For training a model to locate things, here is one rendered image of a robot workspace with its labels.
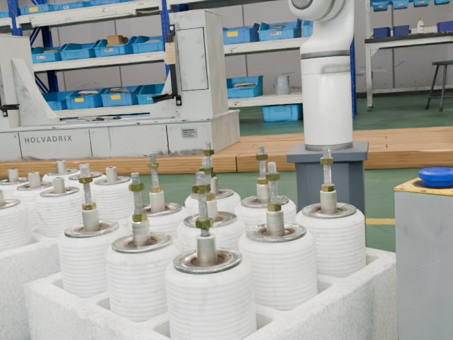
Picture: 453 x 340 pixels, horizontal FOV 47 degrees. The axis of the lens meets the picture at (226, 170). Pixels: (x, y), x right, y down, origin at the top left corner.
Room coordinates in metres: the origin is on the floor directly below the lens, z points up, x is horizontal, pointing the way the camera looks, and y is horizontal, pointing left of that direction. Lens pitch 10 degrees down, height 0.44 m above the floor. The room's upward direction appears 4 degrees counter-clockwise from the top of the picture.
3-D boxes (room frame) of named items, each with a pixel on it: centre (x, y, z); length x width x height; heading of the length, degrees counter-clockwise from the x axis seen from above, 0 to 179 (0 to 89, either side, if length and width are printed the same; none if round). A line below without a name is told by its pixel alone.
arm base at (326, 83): (1.00, -0.20, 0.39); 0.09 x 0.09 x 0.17; 73
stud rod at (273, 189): (0.62, -0.06, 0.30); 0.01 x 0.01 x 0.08
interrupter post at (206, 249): (0.54, 0.03, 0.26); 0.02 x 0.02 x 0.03
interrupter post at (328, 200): (0.71, -0.14, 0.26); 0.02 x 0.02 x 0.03
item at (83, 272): (0.71, 0.19, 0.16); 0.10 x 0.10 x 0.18
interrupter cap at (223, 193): (0.87, 0.03, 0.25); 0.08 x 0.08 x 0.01
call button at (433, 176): (0.55, -0.23, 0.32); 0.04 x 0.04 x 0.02
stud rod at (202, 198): (0.54, 0.03, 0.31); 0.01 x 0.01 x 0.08
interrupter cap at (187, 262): (0.54, 0.03, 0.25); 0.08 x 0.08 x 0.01
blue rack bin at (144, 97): (5.81, 0.66, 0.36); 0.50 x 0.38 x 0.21; 162
